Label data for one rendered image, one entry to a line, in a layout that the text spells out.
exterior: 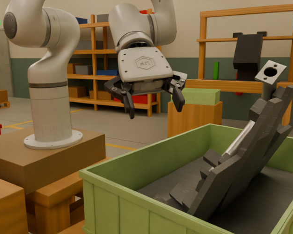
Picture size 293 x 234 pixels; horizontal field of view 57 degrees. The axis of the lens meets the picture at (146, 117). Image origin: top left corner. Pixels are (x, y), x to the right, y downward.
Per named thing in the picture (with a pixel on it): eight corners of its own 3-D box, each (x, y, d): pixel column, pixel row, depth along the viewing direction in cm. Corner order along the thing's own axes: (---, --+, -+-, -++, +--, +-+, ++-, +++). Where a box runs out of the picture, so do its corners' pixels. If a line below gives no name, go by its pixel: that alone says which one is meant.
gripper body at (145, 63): (113, 40, 56) (123, 76, 49) (160, 36, 58) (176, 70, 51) (114, 68, 62) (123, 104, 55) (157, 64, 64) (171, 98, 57)
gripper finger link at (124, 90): (114, 74, 53) (121, 94, 49) (138, 71, 54) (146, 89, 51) (115, 85, 55) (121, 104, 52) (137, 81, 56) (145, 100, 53)
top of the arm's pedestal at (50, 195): (61, 153, 116) (61, 145, 116) (121, 169, 100) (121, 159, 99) (-15, 181, 90) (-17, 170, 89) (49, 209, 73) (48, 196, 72)
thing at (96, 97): (149, 117, 577) (149, 8, 531) (49, 106, 720) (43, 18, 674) (160, 113, 623) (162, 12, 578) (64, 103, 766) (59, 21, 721)
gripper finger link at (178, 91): (169, 77, 53) (180, 101, 49) (184, 75, 54) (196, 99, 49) (167, 89, 55) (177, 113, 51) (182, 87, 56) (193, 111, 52)
